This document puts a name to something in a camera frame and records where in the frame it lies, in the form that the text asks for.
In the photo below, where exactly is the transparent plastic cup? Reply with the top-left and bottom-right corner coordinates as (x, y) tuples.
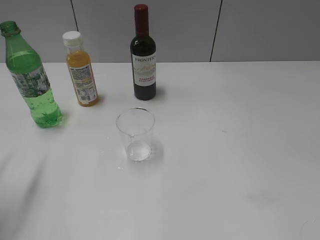
(115, 107), (156, 162)

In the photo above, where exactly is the green sprite bottle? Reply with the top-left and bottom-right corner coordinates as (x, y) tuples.
(0, 21), (63, 128)

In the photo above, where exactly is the red wine bottle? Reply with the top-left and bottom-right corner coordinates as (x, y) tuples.
(130, 4), (156, 101)

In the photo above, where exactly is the orange juice bottle white cap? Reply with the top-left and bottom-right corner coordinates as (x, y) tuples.
(62, 31), (99, 107)

